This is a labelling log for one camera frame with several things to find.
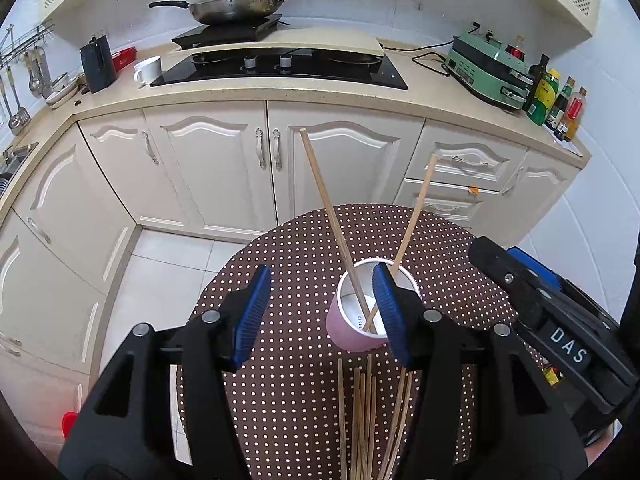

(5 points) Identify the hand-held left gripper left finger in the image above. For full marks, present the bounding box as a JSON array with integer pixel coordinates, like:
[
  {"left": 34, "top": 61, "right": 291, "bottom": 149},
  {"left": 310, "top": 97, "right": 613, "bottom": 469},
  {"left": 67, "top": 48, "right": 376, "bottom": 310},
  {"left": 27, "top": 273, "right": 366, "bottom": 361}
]
[{"left": 59, "top": 264, "right": 273, "bottom": 480}]

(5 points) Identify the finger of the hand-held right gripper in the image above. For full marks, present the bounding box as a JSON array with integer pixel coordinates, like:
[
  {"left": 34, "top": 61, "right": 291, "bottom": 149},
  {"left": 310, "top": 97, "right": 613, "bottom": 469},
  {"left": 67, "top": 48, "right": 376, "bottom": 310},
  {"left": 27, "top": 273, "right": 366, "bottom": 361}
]
[
  {"left": 506, "top": 246, "right": 568, "bottom": 294},
  {"left": 469, "top": 236, "right": 551, "bottom": 332}
]

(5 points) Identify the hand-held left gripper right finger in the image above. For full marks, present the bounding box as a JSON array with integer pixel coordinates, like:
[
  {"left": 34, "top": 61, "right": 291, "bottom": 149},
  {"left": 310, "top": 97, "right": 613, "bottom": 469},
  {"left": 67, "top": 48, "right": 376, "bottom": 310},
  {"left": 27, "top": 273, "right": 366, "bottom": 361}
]
[{"left": 371, "top": 262, "right": 588, "bottom": 480}]

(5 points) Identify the pink paper cup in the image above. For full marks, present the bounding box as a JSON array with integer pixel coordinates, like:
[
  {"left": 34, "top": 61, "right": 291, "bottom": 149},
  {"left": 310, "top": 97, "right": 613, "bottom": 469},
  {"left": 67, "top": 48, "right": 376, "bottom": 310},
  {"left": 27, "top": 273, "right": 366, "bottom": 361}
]
[{"left": 325, "top": 257, "right": 422, "bottom": 352}]

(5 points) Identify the wooden chopstick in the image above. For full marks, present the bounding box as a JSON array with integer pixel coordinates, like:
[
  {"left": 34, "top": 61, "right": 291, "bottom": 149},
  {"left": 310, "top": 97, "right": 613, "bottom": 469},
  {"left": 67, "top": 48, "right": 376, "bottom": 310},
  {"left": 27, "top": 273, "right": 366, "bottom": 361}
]
[
  {"left": 364, "top": 153, "right": 439, "bottom": 332},
  {"left": 298, "top": 128, "right": 378, "bottom": 334}
]

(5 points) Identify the pile of wooden chopsticks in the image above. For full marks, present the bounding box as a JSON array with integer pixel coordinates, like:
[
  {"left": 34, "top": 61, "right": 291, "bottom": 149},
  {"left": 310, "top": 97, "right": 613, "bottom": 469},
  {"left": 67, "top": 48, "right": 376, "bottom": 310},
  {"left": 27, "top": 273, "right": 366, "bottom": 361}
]
[{"left": 337, "top": 354, "right": 416, "bottom": 480}]

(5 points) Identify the brown polka dot tablecloth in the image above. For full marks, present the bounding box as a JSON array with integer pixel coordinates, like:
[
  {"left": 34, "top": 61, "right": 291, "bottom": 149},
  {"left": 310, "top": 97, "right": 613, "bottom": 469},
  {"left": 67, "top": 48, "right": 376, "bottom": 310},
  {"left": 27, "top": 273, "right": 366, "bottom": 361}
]
[{"left": 170, "top": 203, "right": 551, "bottom": 480}]

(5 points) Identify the cream cabinet drawer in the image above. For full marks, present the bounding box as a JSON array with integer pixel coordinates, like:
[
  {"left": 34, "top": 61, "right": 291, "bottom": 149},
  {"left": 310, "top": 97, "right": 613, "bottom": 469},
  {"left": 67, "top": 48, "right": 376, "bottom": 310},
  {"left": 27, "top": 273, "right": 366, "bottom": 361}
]
[
  {"left": 394, "top": 179, "right": 484, "bottom": 232},
  {"left": 404, "top": 125, "right": 529, "bottom": 192}
]

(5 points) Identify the red sauce bottle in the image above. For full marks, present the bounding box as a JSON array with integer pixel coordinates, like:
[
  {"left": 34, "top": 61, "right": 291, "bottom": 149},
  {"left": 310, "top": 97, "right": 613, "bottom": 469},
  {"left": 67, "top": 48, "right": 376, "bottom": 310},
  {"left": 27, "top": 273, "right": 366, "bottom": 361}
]
[{"left": 557, "top": 87, "right": 588, "bottom": 142}]

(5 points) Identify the dark sauce bottle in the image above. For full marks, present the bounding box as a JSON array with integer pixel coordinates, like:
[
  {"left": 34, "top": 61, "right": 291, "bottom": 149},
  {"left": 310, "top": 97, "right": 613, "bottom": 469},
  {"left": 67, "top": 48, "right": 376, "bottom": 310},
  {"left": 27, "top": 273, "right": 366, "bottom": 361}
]
[{"left": 547, "top": 76, "right": 577, "bottom": 132}]

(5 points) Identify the green bottle with yellow label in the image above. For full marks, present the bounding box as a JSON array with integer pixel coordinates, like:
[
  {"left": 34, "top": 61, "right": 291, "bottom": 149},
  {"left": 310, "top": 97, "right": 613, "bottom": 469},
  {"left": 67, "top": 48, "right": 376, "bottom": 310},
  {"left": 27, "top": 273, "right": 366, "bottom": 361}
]
[{"left": 526, "top": 69, "right": 561, "bottom": 127}]

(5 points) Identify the dark oil bottle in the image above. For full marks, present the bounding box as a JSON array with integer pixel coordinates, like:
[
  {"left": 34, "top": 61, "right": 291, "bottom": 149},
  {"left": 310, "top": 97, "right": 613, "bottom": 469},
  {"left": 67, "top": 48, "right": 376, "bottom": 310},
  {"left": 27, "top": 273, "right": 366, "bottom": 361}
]
[{"left": 523, "top": 54, "right": 550, "bottom": 111}]

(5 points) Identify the green electric grill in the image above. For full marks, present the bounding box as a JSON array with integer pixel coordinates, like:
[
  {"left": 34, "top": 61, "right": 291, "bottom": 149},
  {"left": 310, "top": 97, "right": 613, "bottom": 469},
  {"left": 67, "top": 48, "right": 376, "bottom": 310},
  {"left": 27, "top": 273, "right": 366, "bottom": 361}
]
[{"left": 445, "top": 30, "right": 535, "bottom": 112}]

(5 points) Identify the black glass gas hob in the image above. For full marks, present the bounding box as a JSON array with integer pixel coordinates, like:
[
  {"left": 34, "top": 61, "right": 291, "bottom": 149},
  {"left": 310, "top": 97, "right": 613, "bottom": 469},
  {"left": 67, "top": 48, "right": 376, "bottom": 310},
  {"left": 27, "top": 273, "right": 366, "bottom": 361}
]
[{"left": 150, "top": 47, "right": 408, "bottom": 91}]

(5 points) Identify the white mug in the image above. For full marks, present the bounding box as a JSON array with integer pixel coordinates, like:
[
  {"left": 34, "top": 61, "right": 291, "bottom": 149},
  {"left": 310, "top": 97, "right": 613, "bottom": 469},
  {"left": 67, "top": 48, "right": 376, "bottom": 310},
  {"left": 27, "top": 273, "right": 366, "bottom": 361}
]
[{"left": 133, "top": 56, "right": 163, "bottom": 86}]

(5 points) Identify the black induction cooker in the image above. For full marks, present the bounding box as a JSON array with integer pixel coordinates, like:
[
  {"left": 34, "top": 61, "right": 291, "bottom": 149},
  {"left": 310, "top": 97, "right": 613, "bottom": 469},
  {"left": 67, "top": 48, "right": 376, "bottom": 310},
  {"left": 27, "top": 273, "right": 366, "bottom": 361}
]
[{"left": 171, "top": 16, "right": 291, "bottom": 50}]

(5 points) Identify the steel sink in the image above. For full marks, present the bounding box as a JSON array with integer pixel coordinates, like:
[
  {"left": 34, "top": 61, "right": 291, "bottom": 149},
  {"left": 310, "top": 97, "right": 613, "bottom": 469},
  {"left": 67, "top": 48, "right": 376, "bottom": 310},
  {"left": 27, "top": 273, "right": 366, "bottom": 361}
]
[{"left": 0, "top": 142, "right": 40, "bottom": 202}]

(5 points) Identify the red box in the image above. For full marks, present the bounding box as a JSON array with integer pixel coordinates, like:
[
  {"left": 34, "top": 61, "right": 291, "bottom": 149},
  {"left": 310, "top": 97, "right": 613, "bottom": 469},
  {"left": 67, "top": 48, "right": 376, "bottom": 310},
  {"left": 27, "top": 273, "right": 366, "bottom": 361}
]
[{"left": 112, "top": 46, "right": 138, "bottom": 72}]

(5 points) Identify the stack of white plates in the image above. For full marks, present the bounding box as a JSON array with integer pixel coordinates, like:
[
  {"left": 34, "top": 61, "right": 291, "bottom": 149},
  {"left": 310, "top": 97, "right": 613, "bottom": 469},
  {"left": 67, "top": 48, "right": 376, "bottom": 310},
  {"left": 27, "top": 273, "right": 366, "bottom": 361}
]
[{"left": 45, "top": 74, "right": 86, "bottom": 110}]

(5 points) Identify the black jug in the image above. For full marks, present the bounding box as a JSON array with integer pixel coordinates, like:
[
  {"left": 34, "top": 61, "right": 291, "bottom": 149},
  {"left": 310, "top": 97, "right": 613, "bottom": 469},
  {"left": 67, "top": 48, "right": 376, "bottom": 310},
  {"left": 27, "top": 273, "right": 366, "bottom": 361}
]
[{"left": 80, "top": 34, "right": 119, "bottom": 94}]

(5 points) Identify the hanging metal slotted spoon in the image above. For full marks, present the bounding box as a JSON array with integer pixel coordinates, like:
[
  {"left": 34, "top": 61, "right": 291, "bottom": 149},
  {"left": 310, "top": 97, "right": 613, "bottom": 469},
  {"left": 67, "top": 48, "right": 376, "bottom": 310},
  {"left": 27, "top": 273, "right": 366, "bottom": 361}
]
[{"left": 4, "top": 67, "right": 32, "bottom": 130}]

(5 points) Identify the hanging metal ladle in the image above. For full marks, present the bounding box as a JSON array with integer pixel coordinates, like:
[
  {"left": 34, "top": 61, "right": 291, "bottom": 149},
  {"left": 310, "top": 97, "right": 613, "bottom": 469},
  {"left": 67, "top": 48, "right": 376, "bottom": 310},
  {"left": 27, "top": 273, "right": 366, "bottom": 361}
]
[{"left": 25, "top": 46, "right": 53, "bottom": 99}]

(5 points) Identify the black power cable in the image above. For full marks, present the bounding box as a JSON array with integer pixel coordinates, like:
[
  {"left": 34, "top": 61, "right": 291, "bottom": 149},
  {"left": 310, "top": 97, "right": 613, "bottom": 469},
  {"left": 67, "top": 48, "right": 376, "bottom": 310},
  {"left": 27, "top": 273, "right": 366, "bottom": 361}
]
[{"left": 382, "top": 40, "right": 452, "bottom": 79}]

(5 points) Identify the steel wok with black handles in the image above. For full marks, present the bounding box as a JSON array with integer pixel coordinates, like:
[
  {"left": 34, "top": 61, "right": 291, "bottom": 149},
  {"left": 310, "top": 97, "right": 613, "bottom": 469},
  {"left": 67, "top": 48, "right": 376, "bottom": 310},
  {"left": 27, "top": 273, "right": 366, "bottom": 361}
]
[{"left": 148, "top": 0, "right": 302, "bottom": 26}]

